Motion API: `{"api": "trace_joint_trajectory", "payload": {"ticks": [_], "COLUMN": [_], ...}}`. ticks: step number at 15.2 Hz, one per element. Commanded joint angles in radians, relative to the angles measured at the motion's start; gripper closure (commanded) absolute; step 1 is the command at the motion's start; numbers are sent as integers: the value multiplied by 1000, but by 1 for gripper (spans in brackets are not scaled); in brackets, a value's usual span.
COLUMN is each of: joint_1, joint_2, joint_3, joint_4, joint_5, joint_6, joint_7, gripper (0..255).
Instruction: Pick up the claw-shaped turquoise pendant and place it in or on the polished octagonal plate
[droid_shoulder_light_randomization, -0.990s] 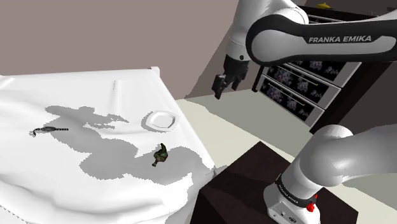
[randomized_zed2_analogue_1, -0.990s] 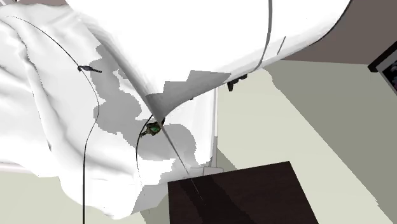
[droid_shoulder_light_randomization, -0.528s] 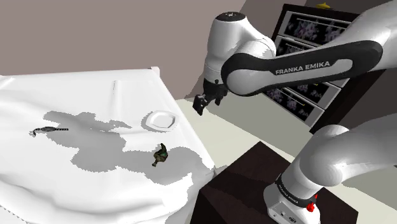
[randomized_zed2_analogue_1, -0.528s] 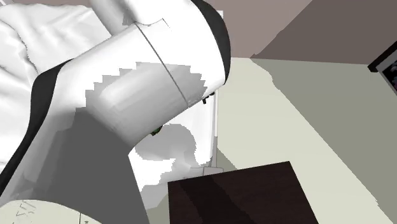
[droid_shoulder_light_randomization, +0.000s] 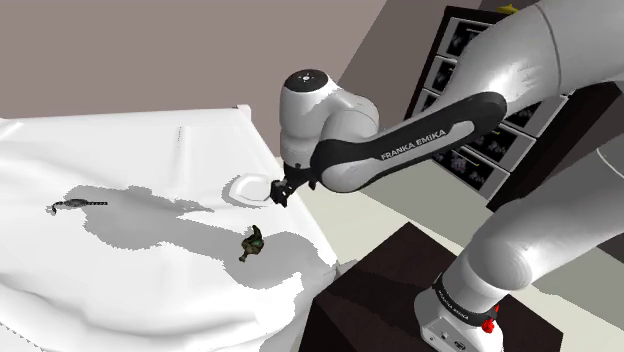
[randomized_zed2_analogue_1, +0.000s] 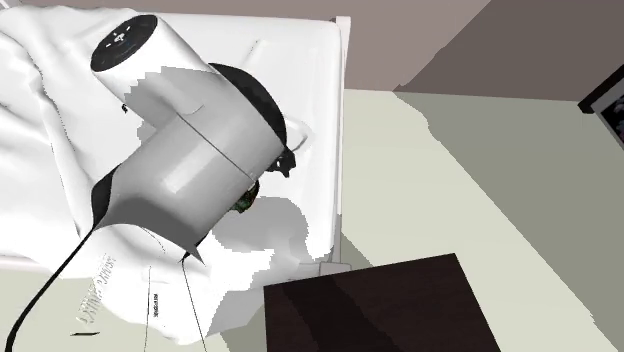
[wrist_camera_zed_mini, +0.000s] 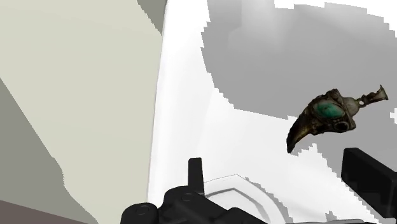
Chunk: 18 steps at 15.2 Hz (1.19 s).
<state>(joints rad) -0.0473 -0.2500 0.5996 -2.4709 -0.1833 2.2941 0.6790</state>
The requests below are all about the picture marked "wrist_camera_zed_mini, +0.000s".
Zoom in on bronze horn-shaped flask green stone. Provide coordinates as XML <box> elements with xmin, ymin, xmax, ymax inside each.
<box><xmin>286</xmin><ymin>84</ymin><xmax>389</xmax><ymax>154</ymax></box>

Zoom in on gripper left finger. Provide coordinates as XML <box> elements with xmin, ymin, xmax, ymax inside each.
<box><xmin>120</xmin><ymin>157</ymin><xmax>267</xmax><ymax>224</ymax></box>

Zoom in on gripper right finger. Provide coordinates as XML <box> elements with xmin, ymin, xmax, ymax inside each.
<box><xmin>341</xmin><ymin>147</ymin><xmax>397</xmax><ymax>224</ymax></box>

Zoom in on white bathtub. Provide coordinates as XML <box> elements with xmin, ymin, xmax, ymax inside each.
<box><xmin>146</xmin><ymin>0</ymin><xmax>397</xmax><ymax>224</ymax></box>

